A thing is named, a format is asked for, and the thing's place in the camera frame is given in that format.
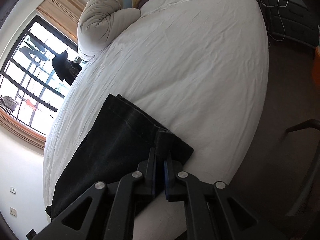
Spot black pants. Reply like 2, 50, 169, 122
46, 94, 194, 219

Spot black mesh chair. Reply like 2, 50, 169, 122
285, 119, 319, 216

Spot left beige curtain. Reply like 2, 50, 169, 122
1, 108, 46, 150

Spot beige curtain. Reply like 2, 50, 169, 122
1, 108, 46, 150
36, 0, 85, 44

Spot white bed with sheet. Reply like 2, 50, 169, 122
43, 0, 270, 240

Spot black framed balcony door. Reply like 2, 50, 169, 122
1, 16, 79, 135

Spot black garment on chair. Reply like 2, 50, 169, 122
52, 50, 82, 86

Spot rolled white duvet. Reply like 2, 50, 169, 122
77, 0, 140, 61

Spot dark nightstand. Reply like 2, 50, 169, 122
258, 0, 319, 49

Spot right beige curtain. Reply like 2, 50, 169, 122
36, 0, 85, 44

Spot white wall socket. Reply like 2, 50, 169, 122
10, 207, 17, 217

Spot white charging cable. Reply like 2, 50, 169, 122
256, 0, 291, 42

